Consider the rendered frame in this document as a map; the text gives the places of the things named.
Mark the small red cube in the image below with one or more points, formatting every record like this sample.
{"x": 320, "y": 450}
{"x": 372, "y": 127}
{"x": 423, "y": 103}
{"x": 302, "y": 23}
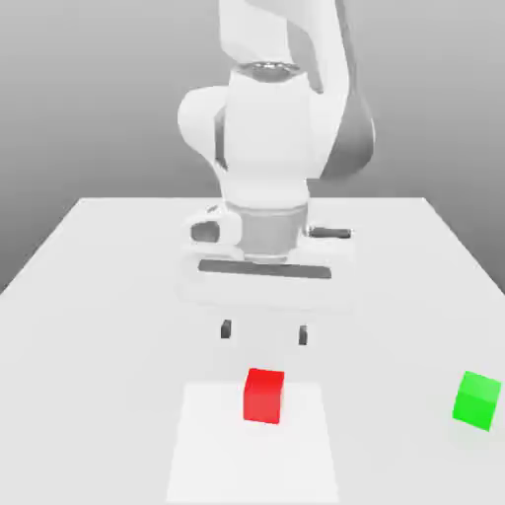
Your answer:
{"x": 263, "y": 398}

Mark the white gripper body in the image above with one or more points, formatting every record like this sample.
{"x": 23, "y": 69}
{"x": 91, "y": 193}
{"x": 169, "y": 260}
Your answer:
{"x": 264, "y": 290}

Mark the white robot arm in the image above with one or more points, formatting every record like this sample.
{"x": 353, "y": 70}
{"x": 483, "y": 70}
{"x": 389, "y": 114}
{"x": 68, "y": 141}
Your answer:
{"x": 268, "y": 138}

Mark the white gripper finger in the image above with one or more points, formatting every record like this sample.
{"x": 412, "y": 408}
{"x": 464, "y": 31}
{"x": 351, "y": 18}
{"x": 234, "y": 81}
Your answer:
{"x": 303, "y": 335}
{"x": 225, "y": 329}

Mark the small green cube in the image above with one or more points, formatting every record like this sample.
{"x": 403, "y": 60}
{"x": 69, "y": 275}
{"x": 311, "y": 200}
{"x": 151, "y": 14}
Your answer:
{"x": 475, "y": 402}

